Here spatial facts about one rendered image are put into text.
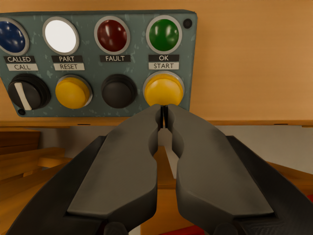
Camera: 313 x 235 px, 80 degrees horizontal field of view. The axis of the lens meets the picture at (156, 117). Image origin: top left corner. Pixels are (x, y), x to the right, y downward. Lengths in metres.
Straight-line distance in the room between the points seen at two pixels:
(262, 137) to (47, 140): 1.22
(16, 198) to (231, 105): 0.46
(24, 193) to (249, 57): 0.50
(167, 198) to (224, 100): 0.17
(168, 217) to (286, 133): 1.07
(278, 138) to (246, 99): 1.08
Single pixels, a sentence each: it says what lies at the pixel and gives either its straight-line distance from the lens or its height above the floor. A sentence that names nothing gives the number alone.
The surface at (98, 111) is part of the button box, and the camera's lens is 0.17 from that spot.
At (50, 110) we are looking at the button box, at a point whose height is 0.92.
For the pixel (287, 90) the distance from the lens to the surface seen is 0.21.
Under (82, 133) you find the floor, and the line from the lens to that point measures 1.16.
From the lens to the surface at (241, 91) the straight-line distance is 0.19.
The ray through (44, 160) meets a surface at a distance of 0.99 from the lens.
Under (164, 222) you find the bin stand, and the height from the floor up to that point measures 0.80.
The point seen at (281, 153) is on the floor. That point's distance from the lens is 1.28.
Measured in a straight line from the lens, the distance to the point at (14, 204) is 0.52.
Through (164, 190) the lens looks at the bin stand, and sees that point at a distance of 0.29.
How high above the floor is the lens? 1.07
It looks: 86 degrees down
